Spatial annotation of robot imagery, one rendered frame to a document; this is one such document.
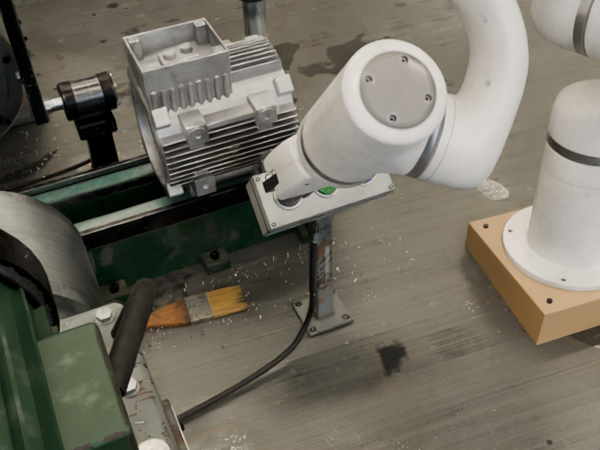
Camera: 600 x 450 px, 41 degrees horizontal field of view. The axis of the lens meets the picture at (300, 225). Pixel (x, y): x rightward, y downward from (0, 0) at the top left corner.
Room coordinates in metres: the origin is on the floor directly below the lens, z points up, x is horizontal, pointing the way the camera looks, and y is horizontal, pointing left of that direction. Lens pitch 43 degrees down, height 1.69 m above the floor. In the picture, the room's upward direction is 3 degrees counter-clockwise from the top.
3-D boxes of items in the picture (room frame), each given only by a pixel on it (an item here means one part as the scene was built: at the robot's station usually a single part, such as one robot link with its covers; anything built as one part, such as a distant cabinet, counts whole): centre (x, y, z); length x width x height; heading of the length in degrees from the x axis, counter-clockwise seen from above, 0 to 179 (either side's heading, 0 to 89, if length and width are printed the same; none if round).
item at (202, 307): (0.77, 0.18, 0.80); 0.21 x 0.05 x 0.01; 106
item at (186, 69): (0.95, 0.16, 1.11); 0.12 x 0.11 x 0.07; 112
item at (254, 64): (0.97, 0.12, 1.02); 0.20 x 0.19 x 0.19; 112
